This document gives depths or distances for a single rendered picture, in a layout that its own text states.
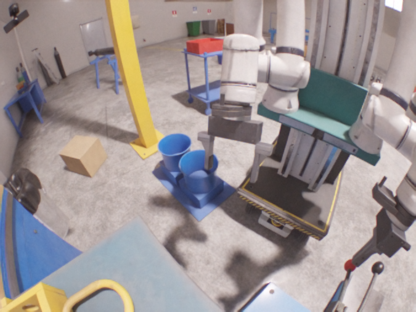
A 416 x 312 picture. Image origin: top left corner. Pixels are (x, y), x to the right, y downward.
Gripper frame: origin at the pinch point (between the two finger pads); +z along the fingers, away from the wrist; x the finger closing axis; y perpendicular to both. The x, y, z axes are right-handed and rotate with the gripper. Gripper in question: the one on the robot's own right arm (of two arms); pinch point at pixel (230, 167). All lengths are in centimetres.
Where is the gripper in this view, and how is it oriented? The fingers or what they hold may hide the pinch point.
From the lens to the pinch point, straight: 49.4
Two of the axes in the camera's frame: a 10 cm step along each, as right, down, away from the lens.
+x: -8.6, -2.2, 4.5
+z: -0.6, 9.4, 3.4
